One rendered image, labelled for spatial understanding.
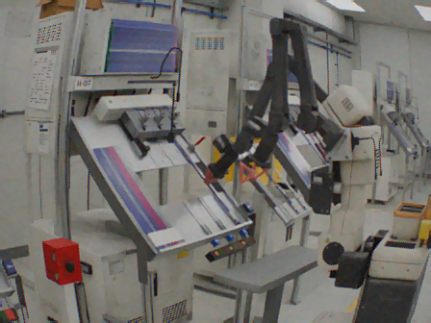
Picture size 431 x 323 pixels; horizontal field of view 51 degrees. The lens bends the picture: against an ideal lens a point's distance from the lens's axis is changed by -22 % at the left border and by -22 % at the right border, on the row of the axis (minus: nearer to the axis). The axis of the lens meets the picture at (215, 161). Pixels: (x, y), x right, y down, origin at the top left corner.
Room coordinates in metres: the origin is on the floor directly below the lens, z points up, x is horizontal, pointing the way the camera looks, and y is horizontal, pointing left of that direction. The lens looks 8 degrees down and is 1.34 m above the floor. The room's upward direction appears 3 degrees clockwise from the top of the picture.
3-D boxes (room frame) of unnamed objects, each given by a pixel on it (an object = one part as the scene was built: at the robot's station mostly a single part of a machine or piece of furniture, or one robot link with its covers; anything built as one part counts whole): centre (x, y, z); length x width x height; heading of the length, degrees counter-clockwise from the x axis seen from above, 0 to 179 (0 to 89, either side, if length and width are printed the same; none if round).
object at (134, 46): (2.55, 0.41, 1.52); 0.51 x 0.13 x 0.27; 147
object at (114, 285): (2.56, 0.54, 0.31); 0.70 x 0.65 x 0.62; 147
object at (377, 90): (6.75, -2.19, 0.95); 1.36 x 0.82 x 1.90; 57
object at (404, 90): (7.96, -3.00, 0.95); 1.36 x 0.82 x 1.90; 57
